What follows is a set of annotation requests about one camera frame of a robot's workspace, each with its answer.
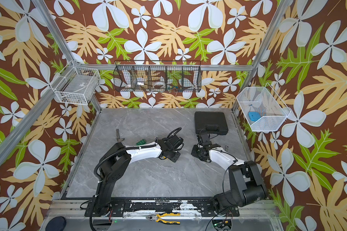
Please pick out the black wire basket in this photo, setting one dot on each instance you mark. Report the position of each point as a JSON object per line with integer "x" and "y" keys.
{"x": 159, "y": 76}

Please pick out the grey metal tool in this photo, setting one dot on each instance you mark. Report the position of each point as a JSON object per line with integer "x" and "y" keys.
{"x": 118, "y": 138}

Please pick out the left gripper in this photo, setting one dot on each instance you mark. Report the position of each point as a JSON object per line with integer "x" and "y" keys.
{"x": 175, "y": 159}

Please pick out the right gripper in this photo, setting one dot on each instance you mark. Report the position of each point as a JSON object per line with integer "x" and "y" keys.
{"x": 193, "y": 152}

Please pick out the white wire basket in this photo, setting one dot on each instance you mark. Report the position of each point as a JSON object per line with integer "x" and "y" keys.
{"x": 267, "y": 102}
{"x": 76, "y": 84}

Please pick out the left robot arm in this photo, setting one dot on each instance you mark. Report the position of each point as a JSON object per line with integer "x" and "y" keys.
{"x": 112, "y": 166}

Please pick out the black round disc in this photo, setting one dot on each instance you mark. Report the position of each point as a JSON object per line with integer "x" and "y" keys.
{"x": 56, "y": 224}

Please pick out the black plastic tool case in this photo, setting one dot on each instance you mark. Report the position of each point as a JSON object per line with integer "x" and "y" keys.
{"x": 210, "y": 122}

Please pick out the white wire basket right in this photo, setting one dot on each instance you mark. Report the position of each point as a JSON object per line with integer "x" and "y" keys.
{"x": 267, "y": 102}

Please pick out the blue object in basket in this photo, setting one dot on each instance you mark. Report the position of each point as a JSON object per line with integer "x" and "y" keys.
{"x": 254, "y": 116}

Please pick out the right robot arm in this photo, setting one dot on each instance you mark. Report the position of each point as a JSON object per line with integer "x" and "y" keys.
{"x": 246, "y": 183}

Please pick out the dark green lego brick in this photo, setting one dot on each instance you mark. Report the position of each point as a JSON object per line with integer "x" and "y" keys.
{"x": 141, "y": 142}

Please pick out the white wire basket left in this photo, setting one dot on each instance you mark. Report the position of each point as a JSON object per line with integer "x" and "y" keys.
{"x": 76, "y": 84}

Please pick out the black mounting rail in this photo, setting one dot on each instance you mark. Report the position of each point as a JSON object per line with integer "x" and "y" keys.
{"x": 194, "y": 206}

